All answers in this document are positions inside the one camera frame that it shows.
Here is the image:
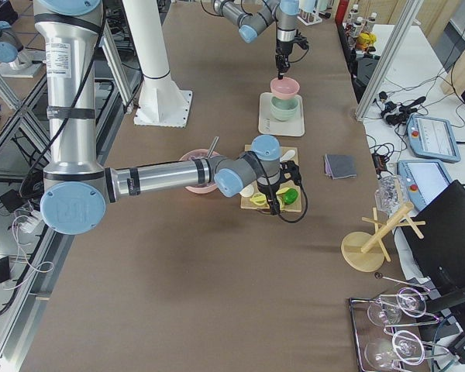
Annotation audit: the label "folded grey cloth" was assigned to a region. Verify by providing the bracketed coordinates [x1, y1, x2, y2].
[324, 154, 357, 179]

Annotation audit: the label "purple cloth under grey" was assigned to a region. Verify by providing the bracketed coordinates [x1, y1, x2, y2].
[324, 159, 332, 177]

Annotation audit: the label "cream rabbit tray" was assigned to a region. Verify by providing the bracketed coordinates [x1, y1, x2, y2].
[258, 92, 305, 137]

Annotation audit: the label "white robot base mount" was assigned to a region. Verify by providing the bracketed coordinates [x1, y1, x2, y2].
[122, 0, 192, 128]

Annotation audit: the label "white ceramic spoon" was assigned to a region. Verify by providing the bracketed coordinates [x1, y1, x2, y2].
[280, 149, 296, 162]

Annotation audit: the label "large pink ice bowl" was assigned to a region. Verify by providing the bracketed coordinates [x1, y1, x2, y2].
[179, 149, 217, 194]

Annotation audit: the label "bamboo cutting board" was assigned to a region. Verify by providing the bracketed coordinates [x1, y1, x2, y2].
[240, 146, 303, 213]

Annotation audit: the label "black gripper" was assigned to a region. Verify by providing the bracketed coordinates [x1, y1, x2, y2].
[275, 39, 294, 80]
[257, 161, 302, 214]

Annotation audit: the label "wine glass rack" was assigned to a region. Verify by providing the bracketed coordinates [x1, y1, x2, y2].
[349, 272, 452, 371]

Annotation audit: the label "clear glass pitcher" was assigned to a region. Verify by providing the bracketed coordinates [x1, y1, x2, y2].
[374, 175, 409, 215]

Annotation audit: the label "stacked green bowls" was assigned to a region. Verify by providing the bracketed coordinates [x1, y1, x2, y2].
[270, 96, 298, 122]

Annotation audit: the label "wooden cup rack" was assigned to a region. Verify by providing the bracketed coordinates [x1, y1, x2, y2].
[341, 201, 425, 272]

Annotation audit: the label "green lime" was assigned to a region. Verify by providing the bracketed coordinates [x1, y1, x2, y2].
[278, 188, 299, 205]

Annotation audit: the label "blue teach pendant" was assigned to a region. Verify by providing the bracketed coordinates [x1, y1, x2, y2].
[398, 159, 453, 211]
[407, 114, 461, 163]

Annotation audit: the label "stacked lemon slices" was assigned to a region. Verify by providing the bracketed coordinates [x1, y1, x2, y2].
[249, 192, 267, 206]

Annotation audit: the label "small pink bowl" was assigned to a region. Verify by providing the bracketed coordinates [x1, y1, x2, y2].
[270, 77, 300, 100]

